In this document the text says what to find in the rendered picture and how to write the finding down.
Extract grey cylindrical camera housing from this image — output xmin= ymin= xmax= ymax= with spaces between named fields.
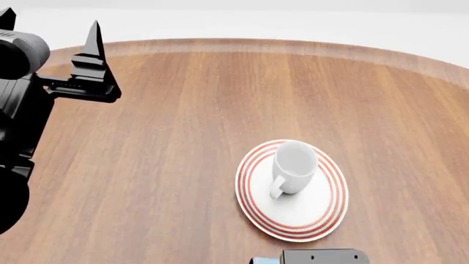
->
xmin=0 ymin=29 xmax=51 ymax=81

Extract white ceramic mug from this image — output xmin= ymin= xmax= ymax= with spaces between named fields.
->
xmin=268 ymin=139 xmax=319 ymax=200

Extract white plate with red rings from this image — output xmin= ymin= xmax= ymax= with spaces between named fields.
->
xmin=234 ymin=139 xmax=350 ymax=243

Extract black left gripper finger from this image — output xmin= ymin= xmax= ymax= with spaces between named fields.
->
xmin=70 ymin=20 xmax=112 ymax=84
xmin=0 ymin=7 xmax=18 ymax=32

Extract small blue box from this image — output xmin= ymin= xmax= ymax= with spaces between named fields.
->
xmin=249 ymin=256 xmax=281 ymax=264

